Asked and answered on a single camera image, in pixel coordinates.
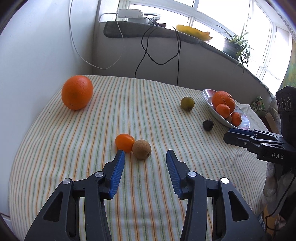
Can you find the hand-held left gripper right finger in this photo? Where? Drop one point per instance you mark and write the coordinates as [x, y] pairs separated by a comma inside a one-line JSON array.
[[173, 173]]

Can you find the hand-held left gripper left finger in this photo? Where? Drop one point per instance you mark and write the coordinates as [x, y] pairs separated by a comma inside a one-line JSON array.
[[118, 173]]

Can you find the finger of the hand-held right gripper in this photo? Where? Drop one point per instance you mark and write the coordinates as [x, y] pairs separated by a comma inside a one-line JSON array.
[[235, 140], [238, 131]]

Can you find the small orange tangerine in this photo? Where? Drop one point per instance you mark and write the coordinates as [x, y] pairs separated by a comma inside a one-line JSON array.
[[236, 118]]

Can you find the small brown fruit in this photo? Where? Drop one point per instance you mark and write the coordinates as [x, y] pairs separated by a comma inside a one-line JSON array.
[[229, 118]]

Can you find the small tangerine with stem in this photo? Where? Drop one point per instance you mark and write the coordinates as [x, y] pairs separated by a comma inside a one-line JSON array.
[[223, 111]]

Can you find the oval orange kumquat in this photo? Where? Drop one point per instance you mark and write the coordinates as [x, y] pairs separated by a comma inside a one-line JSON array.
[[124, 142]]

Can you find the brown kiwi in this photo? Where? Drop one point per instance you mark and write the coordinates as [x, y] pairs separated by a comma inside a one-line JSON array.
[[141, 149]]

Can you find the large orange tangerine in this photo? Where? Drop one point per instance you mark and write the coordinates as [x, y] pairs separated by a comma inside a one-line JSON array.
[[220, 97]]

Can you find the silver oval bowl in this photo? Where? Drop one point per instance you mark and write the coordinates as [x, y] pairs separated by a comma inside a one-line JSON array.
[[209, 98]]

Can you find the person's right forearm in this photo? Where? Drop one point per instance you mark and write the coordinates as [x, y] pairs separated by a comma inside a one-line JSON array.
[[269, 185]]

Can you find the cardboard box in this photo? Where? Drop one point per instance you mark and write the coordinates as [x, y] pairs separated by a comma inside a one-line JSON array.
[[270, 118]]

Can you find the dark purple plum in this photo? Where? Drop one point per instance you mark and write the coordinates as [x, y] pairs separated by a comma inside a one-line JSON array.
[[208, 125]]

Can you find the green printed bag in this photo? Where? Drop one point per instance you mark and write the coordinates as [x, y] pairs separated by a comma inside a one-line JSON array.
[[259, 105]]

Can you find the green round fruit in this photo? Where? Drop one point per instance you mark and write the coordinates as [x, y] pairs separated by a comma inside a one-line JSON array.
[[187, 103]]

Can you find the striped tablecloth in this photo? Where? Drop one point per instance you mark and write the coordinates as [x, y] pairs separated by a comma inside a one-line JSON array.
[[92, 120]]

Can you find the potted spider plant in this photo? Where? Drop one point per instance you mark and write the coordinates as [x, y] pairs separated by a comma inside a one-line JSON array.
[[231, 46]]

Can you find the large round orange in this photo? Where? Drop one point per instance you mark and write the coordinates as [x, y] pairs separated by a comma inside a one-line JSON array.
[[77, 92]]

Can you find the yellow wavy bowl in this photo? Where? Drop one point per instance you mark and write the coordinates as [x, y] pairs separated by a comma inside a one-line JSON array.
[[194, 32]]

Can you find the grey window sill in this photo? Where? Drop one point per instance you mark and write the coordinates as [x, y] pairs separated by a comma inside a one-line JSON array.
[[129, 30]]

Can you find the white power strip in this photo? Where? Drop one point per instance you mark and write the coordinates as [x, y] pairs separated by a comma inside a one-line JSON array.
[[129, 13]]

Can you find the wall map poster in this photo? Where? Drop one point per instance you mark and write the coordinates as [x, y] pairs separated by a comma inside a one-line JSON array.
[[290, 64]]

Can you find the white window frame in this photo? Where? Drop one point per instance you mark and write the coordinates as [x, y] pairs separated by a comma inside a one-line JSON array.
[[195, 9]]

